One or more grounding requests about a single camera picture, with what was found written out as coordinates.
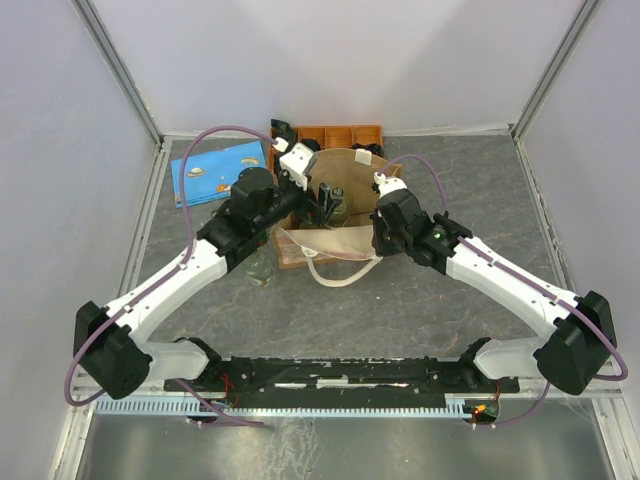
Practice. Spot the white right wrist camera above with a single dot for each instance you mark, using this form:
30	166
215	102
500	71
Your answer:
384	185

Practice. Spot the blue space-print cloth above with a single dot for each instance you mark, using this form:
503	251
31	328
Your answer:
209	176

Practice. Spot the clear soda water bottle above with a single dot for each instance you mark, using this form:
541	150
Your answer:
258	268

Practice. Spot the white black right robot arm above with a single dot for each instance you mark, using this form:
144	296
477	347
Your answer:
574	338

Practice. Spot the orange wooden compartment tray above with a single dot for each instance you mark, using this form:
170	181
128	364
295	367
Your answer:
341	136

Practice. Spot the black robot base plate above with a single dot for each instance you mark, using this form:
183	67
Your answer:
324	384

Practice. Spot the burlap canvas tote bag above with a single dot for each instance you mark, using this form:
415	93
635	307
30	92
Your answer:
353	171

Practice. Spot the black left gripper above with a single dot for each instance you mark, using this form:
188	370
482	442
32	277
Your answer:
311	211

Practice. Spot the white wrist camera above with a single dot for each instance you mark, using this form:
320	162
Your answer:
384	185
296	160

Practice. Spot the dark yellow-patterned rolled sock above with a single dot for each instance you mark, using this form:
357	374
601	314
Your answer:
374	148

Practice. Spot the dark patterned rolled sock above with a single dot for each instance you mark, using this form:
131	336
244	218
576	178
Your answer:
282	129

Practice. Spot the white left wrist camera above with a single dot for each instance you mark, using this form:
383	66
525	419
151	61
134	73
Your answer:
296	160

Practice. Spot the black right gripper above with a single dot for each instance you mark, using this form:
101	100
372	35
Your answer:
379	248

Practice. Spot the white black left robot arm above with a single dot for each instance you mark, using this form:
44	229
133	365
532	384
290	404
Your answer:
111	342

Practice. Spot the green soda water bottle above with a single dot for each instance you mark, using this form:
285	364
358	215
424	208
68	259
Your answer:
340	214

